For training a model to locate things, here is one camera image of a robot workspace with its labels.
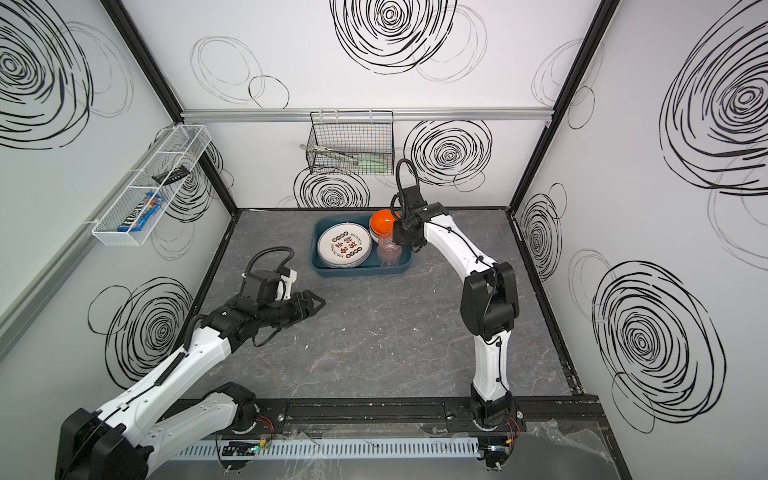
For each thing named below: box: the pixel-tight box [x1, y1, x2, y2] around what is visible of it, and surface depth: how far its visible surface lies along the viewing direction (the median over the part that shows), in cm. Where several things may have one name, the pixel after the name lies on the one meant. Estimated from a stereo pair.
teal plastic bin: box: [311, 214, 413, 278], surface depth 103 cm
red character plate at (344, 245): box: [317, 222, 373, 269], surface depth 107 cm
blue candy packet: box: [117, 192, 165, 232], surface depth 72 cm
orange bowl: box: [369, 209, 402, 236], surface depth 107 cm
